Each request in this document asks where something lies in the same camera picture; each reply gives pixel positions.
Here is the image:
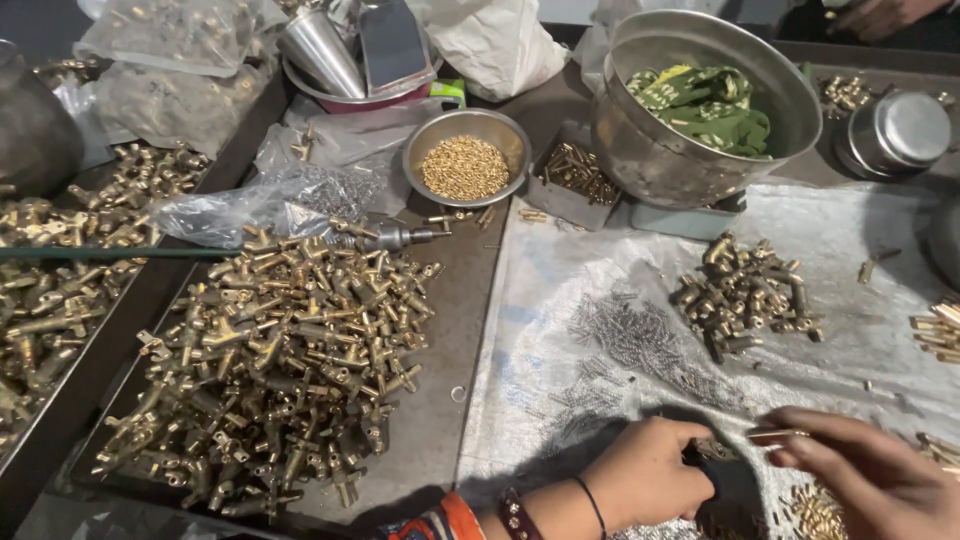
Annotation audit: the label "person's left hand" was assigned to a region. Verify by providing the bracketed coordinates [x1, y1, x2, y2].
[581, 417, 717, 537]

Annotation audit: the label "person's right hand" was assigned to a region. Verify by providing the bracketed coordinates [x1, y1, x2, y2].
[748, 406, 960, 540]

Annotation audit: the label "thin black wrist thread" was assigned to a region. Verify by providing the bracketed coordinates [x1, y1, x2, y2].
[573, 475, 608, 540]

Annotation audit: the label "pile of short brass pins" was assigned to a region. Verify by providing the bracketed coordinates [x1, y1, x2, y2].
[780, 481, 849, 540]

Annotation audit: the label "scattered heap of steel springs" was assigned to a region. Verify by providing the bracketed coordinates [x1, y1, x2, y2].
[525, 288, 725, 444]

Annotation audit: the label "studded dark wristband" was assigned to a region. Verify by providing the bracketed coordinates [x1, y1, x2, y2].
[498, 487, 546, 540]

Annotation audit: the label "white woven plastic sheet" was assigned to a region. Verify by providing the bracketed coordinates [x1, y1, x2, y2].
[456, 180, 960, 540]

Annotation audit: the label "small heap of brass fittings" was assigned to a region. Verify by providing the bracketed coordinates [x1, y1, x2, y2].
[669, 231, 825, 366]

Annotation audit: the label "orange patterned sleeve cuff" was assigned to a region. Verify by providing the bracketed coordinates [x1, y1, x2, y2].
[378, 491, 487, 540]

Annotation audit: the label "wide dark metal tray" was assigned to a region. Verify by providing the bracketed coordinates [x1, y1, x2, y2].
[63, 198, 511, 535]

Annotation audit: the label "pale blue plastic tray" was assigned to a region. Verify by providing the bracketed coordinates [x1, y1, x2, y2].
[627, 191, 749, 242]

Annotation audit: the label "loose brass piece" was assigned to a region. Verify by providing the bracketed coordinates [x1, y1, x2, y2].
[857, 247, 903, 285]

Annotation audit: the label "pile of long brass rods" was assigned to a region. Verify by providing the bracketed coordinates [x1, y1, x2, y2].
[909, 294, 960, 366]

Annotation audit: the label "small rectangular metal tray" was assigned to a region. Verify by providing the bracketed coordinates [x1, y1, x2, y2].
[523, 120, 624, 233]

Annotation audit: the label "large steel pot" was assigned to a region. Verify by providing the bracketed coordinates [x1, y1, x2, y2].
[591, 9, 824, 210]

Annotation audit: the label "heap of dark brass spindles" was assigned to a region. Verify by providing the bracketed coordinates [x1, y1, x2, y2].
[540, 142, 622, 208]

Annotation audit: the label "grey metal vessel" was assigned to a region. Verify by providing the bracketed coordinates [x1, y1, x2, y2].
[924, 196, 960, 294]

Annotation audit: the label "green patterned cloth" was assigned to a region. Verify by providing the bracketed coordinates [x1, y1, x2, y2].
[626, 64, 774, 159]

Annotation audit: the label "grey pneumatic screwdriver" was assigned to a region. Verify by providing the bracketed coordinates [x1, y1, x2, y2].
[333, 223, 453, 253]

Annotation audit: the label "heap of tiny brass pins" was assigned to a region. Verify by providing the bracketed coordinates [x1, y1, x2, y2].
[420, 135, 511, 202]

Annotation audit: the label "lidded steel container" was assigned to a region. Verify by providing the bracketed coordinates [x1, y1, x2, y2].
[832, 90, 954, 182]

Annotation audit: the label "large heap of brass valves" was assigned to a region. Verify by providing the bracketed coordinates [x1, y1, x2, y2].
[91, 219, 445, 520]

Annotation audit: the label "distant heap of brass parts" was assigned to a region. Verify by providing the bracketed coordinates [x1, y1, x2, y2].
[817, 73, 879, 120]

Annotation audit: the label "small steel bowl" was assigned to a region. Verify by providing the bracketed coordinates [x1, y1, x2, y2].
[402, 108, 533, 209]

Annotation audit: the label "small green box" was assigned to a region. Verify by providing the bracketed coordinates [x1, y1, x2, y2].
[430, 78, 468, 111]

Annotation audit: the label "white plastic bag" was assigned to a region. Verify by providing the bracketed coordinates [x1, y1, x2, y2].
[405, 0, 571, 104]

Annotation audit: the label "crumpled clear plastic bag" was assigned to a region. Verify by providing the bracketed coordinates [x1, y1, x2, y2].
[253, 96, 445, 219]

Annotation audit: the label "pink steel bowl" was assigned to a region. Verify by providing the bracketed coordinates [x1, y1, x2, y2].
[282, 52, 445, 115]

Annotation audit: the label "clear bag of springs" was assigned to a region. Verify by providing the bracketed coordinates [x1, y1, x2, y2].
[148, 162, 387, 249]

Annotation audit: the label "dark flat phone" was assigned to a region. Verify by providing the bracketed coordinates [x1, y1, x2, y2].
[358, 0, 432, 96]

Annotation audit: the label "conical steel cup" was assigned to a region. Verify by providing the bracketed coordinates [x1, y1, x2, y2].
[277, 6, 367, 100]

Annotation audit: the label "long grey metal tray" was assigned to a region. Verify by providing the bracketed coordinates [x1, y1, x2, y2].
[0, 71, 290, 519]

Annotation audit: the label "clear bags of brass parts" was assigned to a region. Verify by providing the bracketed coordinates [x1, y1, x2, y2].
[72, 0, 290, 160]

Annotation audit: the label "tray heap of brass valves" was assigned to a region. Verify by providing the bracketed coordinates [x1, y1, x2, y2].
[0, 142, 213, 450]

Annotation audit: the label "dark round metal pot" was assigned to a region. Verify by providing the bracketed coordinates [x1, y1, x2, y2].
[0, 39, 85, 199]

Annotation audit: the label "green air hose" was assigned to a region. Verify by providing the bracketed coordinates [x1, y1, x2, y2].
[0, 246, 241, 261]

